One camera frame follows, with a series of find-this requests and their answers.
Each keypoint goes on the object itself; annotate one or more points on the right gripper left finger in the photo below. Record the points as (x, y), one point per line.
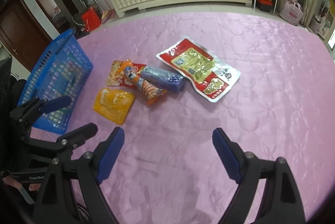
(106, 153)

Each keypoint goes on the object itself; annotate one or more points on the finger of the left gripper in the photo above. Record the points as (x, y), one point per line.
(30, 111)
(78, 137)

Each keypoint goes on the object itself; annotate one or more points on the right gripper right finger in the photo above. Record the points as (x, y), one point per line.
(230, 154)

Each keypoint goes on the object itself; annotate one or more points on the yellow snack packet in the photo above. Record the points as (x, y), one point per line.
(113, 105)

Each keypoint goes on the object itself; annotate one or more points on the red noodle snack bag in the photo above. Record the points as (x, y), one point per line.
(116, 80)

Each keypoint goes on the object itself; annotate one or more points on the large red snack bag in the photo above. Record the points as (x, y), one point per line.
(210, 76)

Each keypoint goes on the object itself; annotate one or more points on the orange sausage snack tube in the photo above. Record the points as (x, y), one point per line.
(150, 91)

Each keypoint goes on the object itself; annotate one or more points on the purple Doublemint gum tin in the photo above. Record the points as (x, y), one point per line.
(164, 79)

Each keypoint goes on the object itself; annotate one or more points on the blue plastic basket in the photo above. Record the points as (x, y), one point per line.
(61, 70)

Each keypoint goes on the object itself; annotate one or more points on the brown wooden door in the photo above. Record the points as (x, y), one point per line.
(22, 34)

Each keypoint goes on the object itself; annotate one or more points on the pink quilted table cloth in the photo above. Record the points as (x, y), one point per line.
(168, 170)

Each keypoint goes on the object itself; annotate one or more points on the red shopping bag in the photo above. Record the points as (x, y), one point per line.
(91, 20)

